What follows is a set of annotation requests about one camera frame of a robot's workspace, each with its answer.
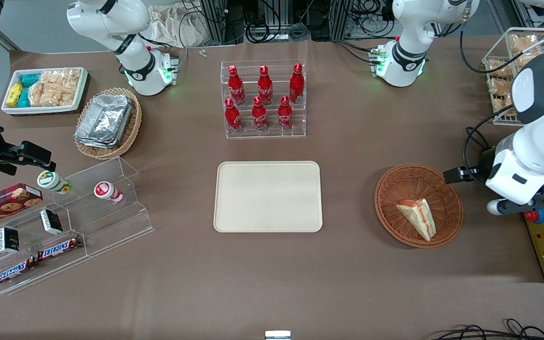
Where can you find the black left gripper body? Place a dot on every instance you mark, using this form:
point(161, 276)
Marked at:
point(479, 171)

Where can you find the triangle sandwich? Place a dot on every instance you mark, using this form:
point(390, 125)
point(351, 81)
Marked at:
point(418, 218)

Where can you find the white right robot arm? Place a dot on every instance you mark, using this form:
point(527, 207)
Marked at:
point(111, 23)

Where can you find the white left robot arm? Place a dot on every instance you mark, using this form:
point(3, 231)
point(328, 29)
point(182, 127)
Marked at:
point(536, 141)

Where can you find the round brown wicker basket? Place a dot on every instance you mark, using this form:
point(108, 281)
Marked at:
point(395, 208)

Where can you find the oval tan wicker basket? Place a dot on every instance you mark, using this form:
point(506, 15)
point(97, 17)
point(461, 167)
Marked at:
point(132, 127)

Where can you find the beige plastic tray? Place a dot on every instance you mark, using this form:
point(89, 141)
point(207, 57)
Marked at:
point(267, 196)

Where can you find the green label yogurt bottle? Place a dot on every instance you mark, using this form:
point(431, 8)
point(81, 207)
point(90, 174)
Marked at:
point(52, 182)

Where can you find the white rectangular snack bin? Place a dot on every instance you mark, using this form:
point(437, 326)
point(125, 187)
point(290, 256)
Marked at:
point(40, 109)

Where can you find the red plaid cookie box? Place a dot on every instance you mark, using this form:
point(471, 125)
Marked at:
point(3, 203)

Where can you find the teal snack box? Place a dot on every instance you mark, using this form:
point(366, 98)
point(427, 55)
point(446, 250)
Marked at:
point(30, 80)
point(23, 98)

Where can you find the rice cracker pack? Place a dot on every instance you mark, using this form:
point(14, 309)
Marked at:
point(51, 87)
point(36, 94)
point(70, 87)

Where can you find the yellow snack box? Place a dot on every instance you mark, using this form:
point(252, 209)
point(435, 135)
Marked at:
point(14, 94)

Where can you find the small black snack box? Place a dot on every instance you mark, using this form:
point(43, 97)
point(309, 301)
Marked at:
point(8, 240)
point(51, 222)

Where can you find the stacked aluminium foil trays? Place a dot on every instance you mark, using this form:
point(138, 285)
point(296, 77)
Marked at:
point(104, 120)

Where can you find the bagged cracker snack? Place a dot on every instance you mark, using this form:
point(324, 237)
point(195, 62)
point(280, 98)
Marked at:
point(499, 86)
point(522, 57)
point(499, 69)
point(522, 43)

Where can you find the red label yogurt bottle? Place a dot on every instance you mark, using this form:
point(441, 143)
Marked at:
point(106, 191)

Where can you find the snickers chocolate bar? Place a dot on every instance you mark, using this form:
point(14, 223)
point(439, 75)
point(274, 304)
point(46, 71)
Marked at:
point(14, 273)
point(59, 249)

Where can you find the clear acrylic step display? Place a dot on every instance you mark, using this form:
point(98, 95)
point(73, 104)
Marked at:
point(111, 222)

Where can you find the clear acrylic bottle rack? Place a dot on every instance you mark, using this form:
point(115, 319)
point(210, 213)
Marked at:
point(300, 127)

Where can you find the red cola bottle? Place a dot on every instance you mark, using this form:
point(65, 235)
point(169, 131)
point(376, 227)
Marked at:
point(259, 115)
point(296, 85)
point(285, 114)
point(232, 117)
point(265, 87)
point(235, 87)

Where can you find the beige cloth bag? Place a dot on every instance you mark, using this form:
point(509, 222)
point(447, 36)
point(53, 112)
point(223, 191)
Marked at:
point(173, 26)

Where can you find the small white edge object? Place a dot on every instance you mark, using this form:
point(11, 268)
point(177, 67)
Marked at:
point(277, 335)

